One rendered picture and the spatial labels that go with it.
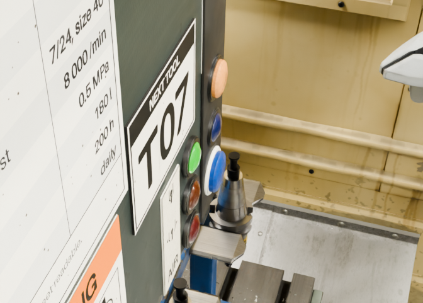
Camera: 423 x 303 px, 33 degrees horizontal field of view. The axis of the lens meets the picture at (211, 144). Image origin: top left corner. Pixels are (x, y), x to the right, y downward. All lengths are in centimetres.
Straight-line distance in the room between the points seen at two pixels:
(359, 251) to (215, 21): 112
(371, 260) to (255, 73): 46
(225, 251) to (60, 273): 69
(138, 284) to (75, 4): 19
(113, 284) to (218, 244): 63
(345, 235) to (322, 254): 6
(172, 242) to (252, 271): 92
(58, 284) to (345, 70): 105
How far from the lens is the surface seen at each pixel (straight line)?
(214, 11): 43
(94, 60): 27
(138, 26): 31
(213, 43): 44
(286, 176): 147
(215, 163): 49
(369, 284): 149
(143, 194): 36
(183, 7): 37
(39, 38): 23
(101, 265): 33
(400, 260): 152
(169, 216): 42
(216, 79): 45
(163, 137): 37
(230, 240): 98
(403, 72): 49
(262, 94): 135
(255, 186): 106
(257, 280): 134
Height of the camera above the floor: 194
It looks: 40 degrees down
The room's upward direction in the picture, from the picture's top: 2 degrees clockwise
